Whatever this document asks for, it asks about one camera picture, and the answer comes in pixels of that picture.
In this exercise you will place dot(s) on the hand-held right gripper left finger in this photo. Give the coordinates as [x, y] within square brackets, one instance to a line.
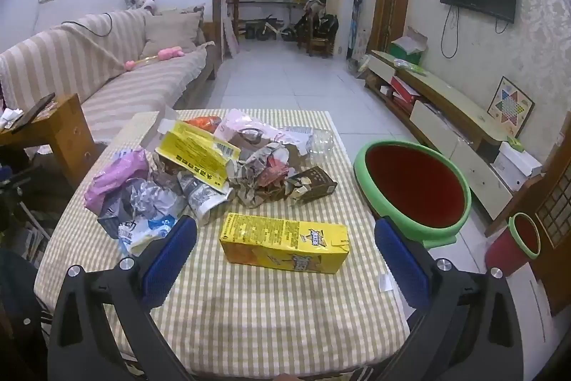
[171, 262]

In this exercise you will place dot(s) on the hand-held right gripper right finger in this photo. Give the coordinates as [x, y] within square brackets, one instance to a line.
[401, 267]

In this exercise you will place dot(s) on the blue white plastic wrapper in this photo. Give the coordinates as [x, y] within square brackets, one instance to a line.
[147, 233]

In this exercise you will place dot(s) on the grey paper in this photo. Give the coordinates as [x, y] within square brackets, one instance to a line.
[134, 198]

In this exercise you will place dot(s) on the large red green-rimmed bin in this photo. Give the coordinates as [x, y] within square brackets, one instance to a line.
[415, 184]

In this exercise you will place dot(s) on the pink plastic bag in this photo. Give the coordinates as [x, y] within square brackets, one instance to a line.
[116, 175]

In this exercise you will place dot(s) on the yellow drink carton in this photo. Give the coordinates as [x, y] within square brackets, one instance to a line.
[285, 242]

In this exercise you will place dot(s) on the brown carton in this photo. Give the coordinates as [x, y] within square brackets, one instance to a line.
[314, 182]

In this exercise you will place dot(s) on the red white wrapper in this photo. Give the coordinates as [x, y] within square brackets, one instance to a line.
[263, 171]

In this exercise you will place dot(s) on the orange snack wrapper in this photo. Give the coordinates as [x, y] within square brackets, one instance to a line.
[203, 123]

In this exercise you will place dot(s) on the clear plastic bottle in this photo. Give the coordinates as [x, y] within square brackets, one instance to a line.
[321, 142]

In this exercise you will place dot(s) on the pink carton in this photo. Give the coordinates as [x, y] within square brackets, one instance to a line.
[250, 131]

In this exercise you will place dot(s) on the white paper scrap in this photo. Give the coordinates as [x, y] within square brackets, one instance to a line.
[385, 283]

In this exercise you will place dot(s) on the checked tablecloth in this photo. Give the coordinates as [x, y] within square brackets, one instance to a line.
[267, 309]

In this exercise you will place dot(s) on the small red green-rimmed bin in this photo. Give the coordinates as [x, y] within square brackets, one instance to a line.
[508, 249]

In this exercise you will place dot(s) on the white cardboard box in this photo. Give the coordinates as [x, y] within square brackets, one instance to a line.
[519, 164]

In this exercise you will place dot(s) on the small green packet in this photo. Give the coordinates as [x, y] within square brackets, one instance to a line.
[516, 143]

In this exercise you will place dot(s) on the wooden television cabinet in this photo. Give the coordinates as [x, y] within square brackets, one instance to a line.
[446, 104]

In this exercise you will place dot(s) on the wooden side table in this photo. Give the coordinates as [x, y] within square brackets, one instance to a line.
[58, 131]

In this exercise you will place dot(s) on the red boxes in cabinet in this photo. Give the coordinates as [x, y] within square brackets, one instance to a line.
[403, 91]

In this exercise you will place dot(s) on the striped covered sofa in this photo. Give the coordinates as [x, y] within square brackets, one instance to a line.
[134, 86]

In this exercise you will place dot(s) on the star checkers board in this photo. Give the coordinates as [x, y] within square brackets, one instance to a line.
[510, 106]

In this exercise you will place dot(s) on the flat green packet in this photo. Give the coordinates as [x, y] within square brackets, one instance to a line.
[410, 67]

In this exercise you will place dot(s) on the black tablet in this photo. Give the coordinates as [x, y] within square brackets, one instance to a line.
[31, 113]

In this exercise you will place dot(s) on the pink toy wand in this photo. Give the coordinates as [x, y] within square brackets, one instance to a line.
[167, 54]

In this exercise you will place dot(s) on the open green white box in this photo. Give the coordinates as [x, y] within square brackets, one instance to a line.
[406, 48]

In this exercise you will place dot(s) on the beige pillow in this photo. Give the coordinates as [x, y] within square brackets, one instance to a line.
[171, 30]

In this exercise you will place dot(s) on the white balance bike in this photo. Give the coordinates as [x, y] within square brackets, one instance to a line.
[267, 28]

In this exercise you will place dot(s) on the white standing air conditioner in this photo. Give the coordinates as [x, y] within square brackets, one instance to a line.
[341, 1]

